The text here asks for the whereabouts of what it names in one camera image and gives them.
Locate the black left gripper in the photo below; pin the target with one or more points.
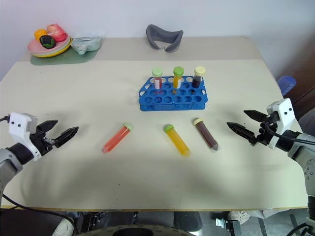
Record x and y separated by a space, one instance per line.
43 143

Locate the white shoe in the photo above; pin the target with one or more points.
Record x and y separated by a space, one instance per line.
64 227
237 216

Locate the light green plate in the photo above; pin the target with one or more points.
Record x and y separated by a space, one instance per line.
66 45

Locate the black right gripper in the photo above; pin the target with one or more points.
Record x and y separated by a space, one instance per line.
264 137

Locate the gray foam face cushion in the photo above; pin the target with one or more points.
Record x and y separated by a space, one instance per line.
153 37

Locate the dark rounded shape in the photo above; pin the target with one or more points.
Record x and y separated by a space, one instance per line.
187 220

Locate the yellow tube green cap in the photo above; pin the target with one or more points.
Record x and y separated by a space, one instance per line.
178 142

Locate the metal bracket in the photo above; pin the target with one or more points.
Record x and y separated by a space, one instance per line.
226 225

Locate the black and green avocado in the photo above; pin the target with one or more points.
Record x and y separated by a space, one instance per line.
47 41

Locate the brown tube cream cap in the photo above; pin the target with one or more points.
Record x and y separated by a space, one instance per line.
207 136

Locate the red apple in foam net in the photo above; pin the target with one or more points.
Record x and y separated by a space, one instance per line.
57 33

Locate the labelled red tube green cap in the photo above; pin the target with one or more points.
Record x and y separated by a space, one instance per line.
157 77

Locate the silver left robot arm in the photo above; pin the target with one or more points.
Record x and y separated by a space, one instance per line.
9 158

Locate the cream table mat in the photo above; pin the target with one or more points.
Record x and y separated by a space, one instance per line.
157 177

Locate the pink plate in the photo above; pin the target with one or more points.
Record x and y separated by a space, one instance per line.
34 48

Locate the yellow plate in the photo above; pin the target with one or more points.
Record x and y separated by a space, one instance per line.
60 52

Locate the dark purple tube cream cap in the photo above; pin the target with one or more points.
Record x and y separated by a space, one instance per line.
198 78

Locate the green placemat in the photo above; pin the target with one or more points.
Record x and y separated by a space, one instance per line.
73 59

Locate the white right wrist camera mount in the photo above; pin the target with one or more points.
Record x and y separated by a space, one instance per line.
285 118

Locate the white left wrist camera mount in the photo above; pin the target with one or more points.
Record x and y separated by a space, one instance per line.
21 123

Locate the orange fruit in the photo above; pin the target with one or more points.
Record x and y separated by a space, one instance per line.
40 34

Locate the clear plastic bag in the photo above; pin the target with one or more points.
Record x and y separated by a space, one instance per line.
86 43

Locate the blue ribbed cylinder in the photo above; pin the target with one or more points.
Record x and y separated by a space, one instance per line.
286 84

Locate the red-orange tube light green cap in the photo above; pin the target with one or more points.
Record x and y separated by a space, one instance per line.
117 138

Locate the blue plastic test tube rack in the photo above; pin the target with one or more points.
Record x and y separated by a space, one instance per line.
172 104

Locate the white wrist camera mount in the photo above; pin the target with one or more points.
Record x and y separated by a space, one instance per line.
285 118
21 123

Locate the labelled orange tube green cap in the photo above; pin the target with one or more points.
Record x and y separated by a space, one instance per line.
178 77

